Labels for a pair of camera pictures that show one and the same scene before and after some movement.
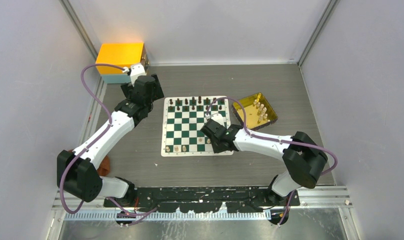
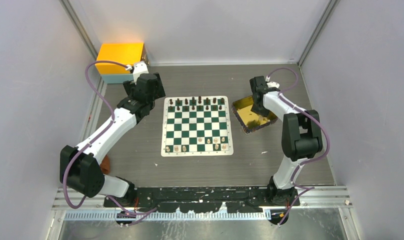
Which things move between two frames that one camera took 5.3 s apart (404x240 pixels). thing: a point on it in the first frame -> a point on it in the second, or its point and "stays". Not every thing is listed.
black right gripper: (216, 149) -> (262, 112)
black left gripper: (158, 93) stays
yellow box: (124, 54) stays
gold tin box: (259, 114) stays
